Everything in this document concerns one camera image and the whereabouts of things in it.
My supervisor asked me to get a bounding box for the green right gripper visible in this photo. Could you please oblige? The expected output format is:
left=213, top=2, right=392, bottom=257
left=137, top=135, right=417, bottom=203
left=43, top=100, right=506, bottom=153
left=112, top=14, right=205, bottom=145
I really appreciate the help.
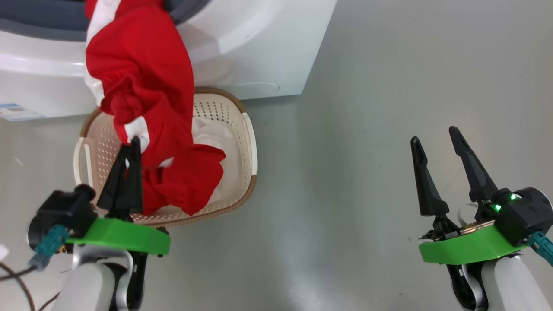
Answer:
left=410, top=126, right=530, bottom=265

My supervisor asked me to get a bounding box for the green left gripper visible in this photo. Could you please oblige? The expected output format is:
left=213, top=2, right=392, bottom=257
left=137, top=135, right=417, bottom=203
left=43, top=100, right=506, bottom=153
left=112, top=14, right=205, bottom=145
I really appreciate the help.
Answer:
left=67, top=136, right=171, bottom=256

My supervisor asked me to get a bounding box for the red and white garment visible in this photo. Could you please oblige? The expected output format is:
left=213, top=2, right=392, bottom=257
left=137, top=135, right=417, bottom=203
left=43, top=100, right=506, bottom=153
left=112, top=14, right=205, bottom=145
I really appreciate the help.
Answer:
left=83, top=0, right=226, bottom=216

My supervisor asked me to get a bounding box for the cream perforated laundry basket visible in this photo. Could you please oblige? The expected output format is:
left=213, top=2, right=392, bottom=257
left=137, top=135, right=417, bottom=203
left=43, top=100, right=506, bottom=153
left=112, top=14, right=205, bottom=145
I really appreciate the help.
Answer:
left=73, top=86, right=258, bottom=228

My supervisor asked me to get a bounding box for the white front-load washing machine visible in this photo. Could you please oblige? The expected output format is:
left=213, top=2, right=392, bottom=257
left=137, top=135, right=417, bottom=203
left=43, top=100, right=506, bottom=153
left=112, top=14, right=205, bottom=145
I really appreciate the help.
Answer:
left=0, top=0, right=338, bottom=119

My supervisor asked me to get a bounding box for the blue energy label sticker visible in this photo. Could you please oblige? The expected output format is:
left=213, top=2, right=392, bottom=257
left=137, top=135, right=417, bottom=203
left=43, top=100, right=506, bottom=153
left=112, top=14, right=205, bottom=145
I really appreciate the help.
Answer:
left=0, top=103, right=46, bottom=121

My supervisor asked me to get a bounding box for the black cable teal plug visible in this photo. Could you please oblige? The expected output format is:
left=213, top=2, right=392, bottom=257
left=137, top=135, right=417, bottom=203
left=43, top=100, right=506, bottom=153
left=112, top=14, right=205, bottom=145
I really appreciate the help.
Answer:
left=527, top=231, right=553, bottom=266
left=0, top=225, right=70, bottom=311

